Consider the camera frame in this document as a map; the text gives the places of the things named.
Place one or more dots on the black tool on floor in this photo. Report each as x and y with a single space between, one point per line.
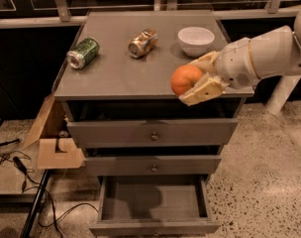
10 142

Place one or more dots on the grey drawer cabinet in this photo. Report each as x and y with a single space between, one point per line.
116 75

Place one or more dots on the green soda can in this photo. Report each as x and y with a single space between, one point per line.
83 53

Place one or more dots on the black metal floor bar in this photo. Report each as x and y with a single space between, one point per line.
41 188

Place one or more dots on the white ceramic bowl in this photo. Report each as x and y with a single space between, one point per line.
195 41

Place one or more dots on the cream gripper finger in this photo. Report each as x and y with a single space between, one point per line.
207 62
206 88

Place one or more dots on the grey middle drawer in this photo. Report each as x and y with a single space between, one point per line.
180 160

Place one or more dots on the grey top drawer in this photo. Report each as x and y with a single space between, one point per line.
151 123

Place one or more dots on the orange fruit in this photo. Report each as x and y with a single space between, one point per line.
185 78

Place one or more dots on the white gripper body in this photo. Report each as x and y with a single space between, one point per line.
235 64

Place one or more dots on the metal window railing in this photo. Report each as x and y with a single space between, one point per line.
134 4

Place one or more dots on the grey bottom drawer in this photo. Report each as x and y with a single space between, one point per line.
153 206

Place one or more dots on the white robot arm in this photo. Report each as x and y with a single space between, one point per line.
277 52

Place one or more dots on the grey drawer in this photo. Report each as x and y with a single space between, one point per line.
180 160
151 123
153 206

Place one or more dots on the crushed gold soda can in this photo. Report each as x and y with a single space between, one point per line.
143 43

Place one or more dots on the white slanted pole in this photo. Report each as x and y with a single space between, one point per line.
281 93

